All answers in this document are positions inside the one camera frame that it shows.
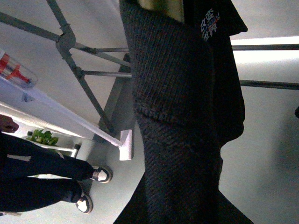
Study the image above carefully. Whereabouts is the black printed t-shirt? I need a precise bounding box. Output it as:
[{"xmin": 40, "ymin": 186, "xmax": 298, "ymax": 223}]
[{"xmin": 116, "ymin": 0, "xmax": 250, "ymax": 224}]

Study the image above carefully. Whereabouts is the red and white bottle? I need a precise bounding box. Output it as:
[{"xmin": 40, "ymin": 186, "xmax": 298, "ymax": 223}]
[{"xmin": 0, "ymin": 49, "xmax": 37, "ymax": 89}]

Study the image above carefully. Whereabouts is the person in black trousers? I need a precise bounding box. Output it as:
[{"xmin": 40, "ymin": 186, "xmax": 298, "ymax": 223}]
[{"xmin": 0, "ymin": 133, "xmax": 112, "ymax": 215}]

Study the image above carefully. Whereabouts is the person's hand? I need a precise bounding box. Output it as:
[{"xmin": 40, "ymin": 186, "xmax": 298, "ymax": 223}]
[{"xmin": 0, "ymin": 114, "xmax": 19, "ymax": 133}]

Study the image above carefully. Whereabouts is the grey metal clothes rack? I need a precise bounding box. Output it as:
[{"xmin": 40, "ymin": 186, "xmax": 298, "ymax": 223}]
[{"xmin": 0, "ymin": 0, "xmax": 299, "ymax": 140}]

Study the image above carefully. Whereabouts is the green potted plant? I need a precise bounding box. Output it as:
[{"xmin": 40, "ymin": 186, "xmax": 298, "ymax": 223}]
[{"xmin": 25, "ymin": 129, "xmax": 59, "ymax": 146}]

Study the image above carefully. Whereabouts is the white shelf table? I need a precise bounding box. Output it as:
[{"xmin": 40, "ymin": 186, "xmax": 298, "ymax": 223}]
[{"xmin": 0, "ymin": 78, "xmax": 133, "ymax": 161}]

